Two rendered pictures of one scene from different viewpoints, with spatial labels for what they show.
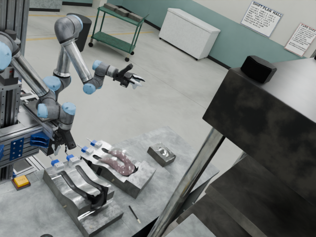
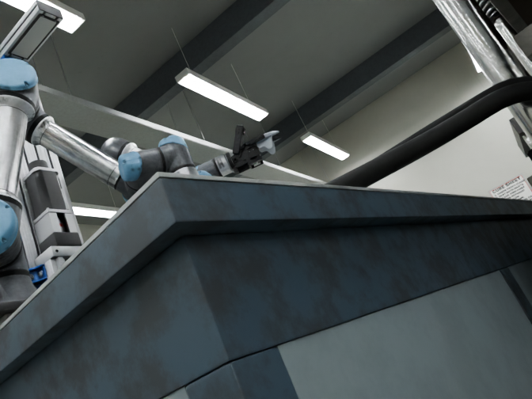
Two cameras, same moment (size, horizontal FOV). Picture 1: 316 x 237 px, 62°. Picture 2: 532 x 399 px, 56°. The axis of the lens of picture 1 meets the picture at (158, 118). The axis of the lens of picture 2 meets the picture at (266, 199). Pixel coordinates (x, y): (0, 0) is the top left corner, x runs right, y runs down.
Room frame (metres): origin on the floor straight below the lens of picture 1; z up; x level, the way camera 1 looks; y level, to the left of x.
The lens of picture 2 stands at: (-0.05, 0.21, 0.64)
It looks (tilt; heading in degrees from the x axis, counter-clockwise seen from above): 20 degrees up; 4
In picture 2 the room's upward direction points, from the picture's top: 24 degrees counter-clockwise
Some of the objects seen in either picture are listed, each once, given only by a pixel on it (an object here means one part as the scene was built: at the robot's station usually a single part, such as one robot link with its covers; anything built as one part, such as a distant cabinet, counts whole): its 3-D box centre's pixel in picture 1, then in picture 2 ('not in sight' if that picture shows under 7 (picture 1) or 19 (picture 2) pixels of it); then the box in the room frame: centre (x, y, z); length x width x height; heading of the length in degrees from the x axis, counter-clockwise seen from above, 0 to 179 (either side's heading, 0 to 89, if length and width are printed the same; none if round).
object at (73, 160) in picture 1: (69, 157); not in sight; (1.28, 0.44, 0.89); 0.13 x 0.05 x 0.05; 60
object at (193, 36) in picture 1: (188, 34); not in sight; (8.19, 0.20, 0.47); 1.52 x 0.77 x 0.94; 70
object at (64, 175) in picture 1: (85, 183); not in sight; (1.10, 0.24, 0.92); 0.35 x 0.16 x 0.09; 60
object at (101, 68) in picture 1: (101, 67); (205, 174); (1.62, 0.50, 1.43); 0.11 x 0.08 x 0.09; 92
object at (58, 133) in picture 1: (62, 133); not in sight; (1.18, 0.48, 1.15); 0.09 x 0.08 x 0.12; 60
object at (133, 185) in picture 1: (118, 164); not in sight; (1.44, 0.13, 0.86); 0.50 x 0.26 x 0.11; 77
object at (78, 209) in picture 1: (83, 191); not in sight; (1.09, 0.23, 0.87); 0.50 x 0.26 x 0.14; 60
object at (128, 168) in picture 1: (119, 161); not in sight; (1.43, 0.13, 0.90); 0.26 x 0.18 x 0.08; 77
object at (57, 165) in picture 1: (54, 162); not in sight; (1.18, 0.49, 0.89); 0.13 x 0.05 x 0.05; 60
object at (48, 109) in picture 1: (48, 109); (140, 168); (1.13, 0.57, 1.31); 0.11 x 0.11 x 0.08; 33
